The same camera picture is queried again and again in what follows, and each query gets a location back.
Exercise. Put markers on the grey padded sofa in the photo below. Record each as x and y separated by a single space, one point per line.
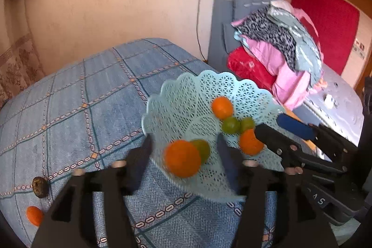
218 33

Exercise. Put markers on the leopard print cloth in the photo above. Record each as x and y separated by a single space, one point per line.
270 30

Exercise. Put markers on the large orange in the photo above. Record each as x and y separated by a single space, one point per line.
182 158

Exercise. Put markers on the small orange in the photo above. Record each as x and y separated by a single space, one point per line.
35 216
222 107

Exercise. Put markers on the small white box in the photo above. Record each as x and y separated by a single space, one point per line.
330 101

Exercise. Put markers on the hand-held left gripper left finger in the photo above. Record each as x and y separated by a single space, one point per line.
142 160

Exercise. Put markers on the red wall panel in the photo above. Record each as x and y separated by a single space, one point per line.
328 18

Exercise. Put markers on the green lime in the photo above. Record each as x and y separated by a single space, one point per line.
247 123

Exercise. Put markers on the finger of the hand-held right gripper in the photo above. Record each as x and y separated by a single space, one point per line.
293 123
273 139

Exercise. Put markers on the blue patterned bedspread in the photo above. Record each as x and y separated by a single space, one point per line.
72 120

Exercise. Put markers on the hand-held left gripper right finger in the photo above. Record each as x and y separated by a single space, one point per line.
229 166

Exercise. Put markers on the bumpy mandarin orange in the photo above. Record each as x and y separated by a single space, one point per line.
248 145

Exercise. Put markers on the beige patterned curtain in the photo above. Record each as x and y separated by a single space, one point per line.
17 68

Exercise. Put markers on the red blanket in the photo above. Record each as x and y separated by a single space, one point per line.
250 65

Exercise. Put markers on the green tomato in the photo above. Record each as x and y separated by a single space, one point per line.
204 149
231 124

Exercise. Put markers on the light blue plastic basket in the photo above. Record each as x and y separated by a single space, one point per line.
186 97

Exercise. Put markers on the teal cloth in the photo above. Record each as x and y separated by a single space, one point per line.
305 53

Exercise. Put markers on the pile of clothes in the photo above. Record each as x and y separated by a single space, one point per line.
287 82

